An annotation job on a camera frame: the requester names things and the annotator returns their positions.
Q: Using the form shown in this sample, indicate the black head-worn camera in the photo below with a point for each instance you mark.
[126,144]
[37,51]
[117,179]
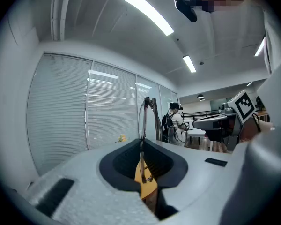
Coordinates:
[187,10]

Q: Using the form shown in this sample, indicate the person's right forearm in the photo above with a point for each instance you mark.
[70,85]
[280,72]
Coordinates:
[248,131]

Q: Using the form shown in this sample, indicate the white ceiling pipes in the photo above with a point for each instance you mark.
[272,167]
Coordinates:
[62,13]

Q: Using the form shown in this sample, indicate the ceiling light strip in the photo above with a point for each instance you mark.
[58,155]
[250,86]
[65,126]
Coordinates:
[249,84]
[189,63]
[146,10]
[260,47]

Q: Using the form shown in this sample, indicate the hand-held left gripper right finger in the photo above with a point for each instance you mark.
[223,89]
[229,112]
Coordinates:
[201,177]

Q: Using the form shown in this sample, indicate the white desk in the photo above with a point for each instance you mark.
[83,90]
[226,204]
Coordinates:
[196,132]

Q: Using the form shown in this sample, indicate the yellow and peach flower bouquet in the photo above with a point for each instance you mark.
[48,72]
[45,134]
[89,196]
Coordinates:
[122,138]

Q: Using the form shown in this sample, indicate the black metal railing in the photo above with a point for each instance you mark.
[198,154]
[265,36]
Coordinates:
[201,113]

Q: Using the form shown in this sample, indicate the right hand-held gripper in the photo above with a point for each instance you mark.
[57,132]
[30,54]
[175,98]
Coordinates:
[244,107]

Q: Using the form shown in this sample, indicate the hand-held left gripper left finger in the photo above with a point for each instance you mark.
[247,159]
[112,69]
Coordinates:
[84,184]

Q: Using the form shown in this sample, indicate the window blind panel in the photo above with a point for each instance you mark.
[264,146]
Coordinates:
[61,114]
[147,85]

